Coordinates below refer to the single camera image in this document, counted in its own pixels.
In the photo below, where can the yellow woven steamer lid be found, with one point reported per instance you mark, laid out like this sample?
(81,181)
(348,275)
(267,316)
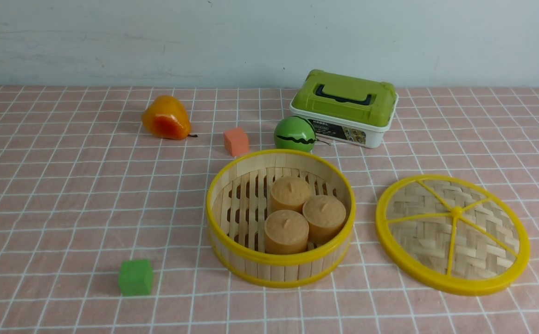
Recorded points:
(451,235)

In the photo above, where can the bamboo steamer basket yellow rims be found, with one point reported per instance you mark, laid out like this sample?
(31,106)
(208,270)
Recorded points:
(237,205)

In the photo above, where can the tan cylindrical bun rear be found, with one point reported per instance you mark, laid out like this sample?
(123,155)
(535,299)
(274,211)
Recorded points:
(289,193)

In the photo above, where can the tan cylindrical bun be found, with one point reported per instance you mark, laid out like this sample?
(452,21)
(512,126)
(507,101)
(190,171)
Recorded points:
(289,193)
(285,232)
(325,215)

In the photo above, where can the orange foam cube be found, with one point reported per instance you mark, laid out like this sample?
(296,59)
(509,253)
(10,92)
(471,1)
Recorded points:
(236,141)

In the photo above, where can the green toy watermelon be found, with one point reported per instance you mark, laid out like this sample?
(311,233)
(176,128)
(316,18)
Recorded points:
(296,133)

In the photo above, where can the tan cylindrical bun front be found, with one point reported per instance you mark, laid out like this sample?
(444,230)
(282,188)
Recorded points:
(285,232)

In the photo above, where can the tan cylindrical bun right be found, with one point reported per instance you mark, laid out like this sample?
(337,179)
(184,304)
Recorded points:
(325,215)

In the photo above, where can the green lidded white storage box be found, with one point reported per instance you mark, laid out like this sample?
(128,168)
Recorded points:
(347,109)

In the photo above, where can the orange yellow toy pear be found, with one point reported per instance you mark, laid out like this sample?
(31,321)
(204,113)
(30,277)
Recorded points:
(167,118)

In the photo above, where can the green foam cube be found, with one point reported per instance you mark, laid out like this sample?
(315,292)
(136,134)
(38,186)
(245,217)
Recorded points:
(136,277)

